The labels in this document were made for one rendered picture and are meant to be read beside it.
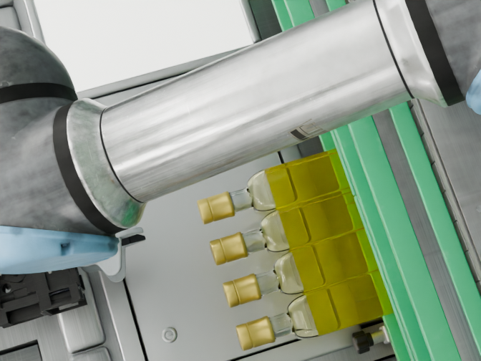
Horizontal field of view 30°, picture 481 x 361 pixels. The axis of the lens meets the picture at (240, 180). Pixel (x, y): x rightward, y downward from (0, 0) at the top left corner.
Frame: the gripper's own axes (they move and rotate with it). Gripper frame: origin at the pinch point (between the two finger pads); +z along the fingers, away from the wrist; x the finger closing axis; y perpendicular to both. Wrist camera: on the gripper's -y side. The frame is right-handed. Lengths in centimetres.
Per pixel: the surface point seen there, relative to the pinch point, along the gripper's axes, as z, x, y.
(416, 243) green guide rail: 31.7, 14.1, 13.9
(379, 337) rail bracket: 27.8, -4.1, 23.0
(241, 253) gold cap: 12.8, 1.2, 7.2
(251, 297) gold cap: 12.2, 1.4, 13.2
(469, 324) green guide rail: 34.4, 14.3, 24.8
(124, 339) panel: -5.6, -11.6, 12.3
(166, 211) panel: 5.3, -12.6, -3.9
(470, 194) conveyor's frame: 39.5, 15.8, 10.5
